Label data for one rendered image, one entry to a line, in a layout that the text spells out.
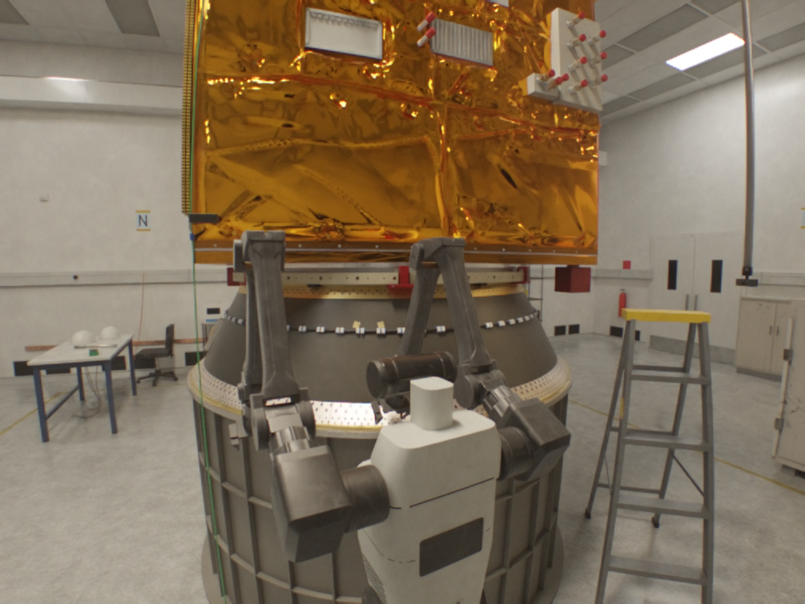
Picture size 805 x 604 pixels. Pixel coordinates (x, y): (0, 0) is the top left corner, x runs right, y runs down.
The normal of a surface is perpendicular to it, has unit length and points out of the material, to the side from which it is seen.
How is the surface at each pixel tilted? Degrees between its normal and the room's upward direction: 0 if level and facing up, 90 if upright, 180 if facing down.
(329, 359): 62
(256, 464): 90
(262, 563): 90
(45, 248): 90
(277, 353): 67
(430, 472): 90
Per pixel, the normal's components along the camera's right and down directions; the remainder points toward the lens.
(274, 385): 0.44, -0.32
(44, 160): 0.37, 0.08
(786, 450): -0.93, 0.04
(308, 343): -0.24, -0.39
